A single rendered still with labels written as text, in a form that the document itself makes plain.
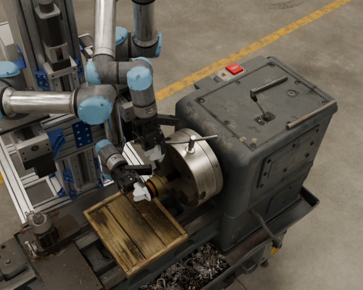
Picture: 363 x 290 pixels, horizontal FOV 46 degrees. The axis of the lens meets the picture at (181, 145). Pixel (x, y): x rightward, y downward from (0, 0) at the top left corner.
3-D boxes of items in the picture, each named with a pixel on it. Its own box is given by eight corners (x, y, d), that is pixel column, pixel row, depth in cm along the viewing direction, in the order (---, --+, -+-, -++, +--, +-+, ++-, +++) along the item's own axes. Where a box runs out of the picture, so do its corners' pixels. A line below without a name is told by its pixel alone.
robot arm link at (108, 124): (92, 59, 171) (107, 141, 207) (85, 76, 164) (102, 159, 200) (121, 61, 170) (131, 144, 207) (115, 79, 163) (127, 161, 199)
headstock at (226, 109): (254, 106, 239) (267, 48, 210) (321, 159, 214) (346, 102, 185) (168, 153, 214) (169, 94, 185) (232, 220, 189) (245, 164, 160)
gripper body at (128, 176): (124, 197, 174) (109, 178, 180) (142, 187, 177) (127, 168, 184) (123, 186, 168) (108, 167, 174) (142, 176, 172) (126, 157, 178)
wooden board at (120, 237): (140, 184, 201) (140, 179, 198) (188, 239, 182) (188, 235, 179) (83, 216, 188) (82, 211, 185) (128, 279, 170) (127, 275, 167)
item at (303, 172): (235, 195, 304) (254, 106, 239) (284, 244, 279) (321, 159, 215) (166, 240, 278) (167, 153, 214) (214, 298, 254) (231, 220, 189)
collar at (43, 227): (46, 211, 160) (44, 206, 157) (55, 226, 155) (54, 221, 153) (25, 222, 156) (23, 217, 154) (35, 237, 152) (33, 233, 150)
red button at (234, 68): (234, 65, 201) (234, 61, 200) (243, 72, 198) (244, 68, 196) (225, 69, 199) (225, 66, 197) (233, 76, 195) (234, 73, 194)
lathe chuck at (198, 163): (166, 157, 201) (175, 117, 175) (208, 209, 189) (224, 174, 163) (151, 166, 197) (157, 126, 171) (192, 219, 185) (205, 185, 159)
